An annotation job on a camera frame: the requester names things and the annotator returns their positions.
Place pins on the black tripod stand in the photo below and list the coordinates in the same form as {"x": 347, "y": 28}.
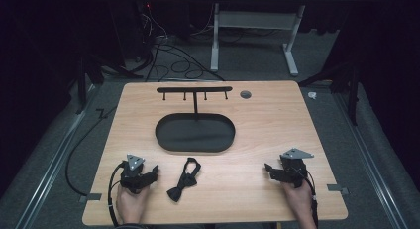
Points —
{"x": 351, "y": 87}
{"x": 87, "y": 70}

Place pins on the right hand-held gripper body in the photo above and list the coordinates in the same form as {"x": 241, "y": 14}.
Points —
{"x": 294, "y": 171}

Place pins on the black bow tie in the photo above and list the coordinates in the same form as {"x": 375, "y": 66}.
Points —
{"x": 185, "y": 181}

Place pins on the metal floor rail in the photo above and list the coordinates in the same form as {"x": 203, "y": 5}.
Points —
{"x": 369, "y": 156}
{"x": 52, "y": 163}

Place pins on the person's left hand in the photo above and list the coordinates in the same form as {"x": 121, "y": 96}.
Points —
{"x": 130, "y": 206}

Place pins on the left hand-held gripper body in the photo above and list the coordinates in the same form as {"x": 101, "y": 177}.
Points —
{"x": 132, "y": 177}

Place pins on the white crumpled scrap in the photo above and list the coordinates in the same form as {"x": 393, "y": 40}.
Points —
{"x": 312, "y": 95}

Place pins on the grey round table grommet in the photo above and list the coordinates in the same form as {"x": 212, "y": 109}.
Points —
{"x": 245, "y": 94}

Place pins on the grey tape strip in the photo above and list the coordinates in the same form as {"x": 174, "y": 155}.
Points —
{"x": 90, "y": 197}
{"x": 337, "y": 188}

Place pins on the grey metal desk frame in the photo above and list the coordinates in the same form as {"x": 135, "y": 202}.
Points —
{"x": 254, "y": 20}

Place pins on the person's right hand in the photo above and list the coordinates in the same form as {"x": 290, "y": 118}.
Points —
{"x": 300, "y": 202}

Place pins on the black hook rack with tray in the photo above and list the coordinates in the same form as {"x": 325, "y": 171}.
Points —
{"x": 194, "y": 135}

